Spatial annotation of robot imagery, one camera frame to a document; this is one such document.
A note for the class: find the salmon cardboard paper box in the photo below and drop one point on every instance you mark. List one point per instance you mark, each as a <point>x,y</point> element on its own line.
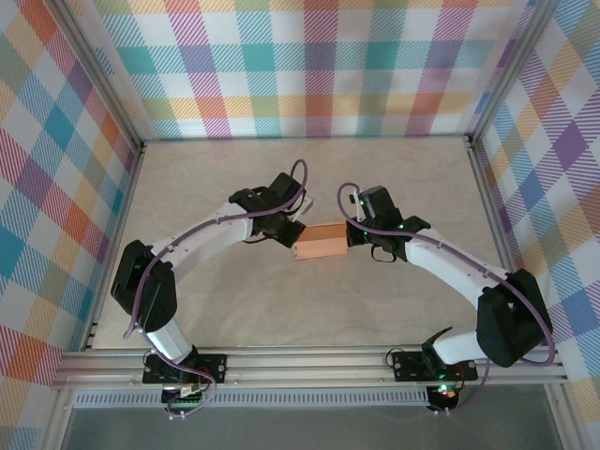
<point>321,246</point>

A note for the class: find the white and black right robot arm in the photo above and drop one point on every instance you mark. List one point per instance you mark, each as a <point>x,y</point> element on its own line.
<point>506,323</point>

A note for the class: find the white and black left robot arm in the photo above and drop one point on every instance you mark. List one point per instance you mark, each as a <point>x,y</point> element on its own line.
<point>145,295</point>

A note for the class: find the aluminium frame side rail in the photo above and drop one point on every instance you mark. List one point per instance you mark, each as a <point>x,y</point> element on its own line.
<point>485,187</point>
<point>129,187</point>

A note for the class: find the aluminium frame cross rail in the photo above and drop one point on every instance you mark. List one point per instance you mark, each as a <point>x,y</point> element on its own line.
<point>304,368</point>

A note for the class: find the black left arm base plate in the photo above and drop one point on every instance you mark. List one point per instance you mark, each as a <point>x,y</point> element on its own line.
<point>213,365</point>

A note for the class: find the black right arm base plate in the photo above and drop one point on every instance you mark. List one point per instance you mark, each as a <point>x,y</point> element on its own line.
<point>408,365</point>

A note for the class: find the aluminium frame corner post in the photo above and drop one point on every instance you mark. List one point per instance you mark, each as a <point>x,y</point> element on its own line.
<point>100,79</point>
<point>513,70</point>

